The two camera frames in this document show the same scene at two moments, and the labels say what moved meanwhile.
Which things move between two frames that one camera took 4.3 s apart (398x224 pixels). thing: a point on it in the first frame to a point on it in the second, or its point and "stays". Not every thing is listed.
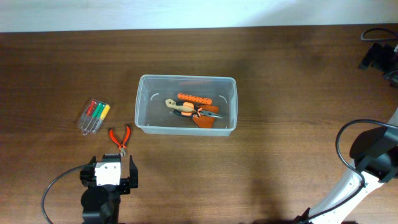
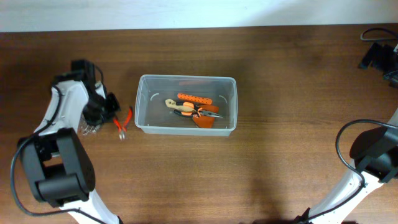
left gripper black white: (126, 183) to (113, 100)
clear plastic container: (153, 116) stays
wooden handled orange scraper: (201, 121) stays
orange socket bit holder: (193, 99) stays
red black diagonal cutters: (121, 146) to (122, 130)
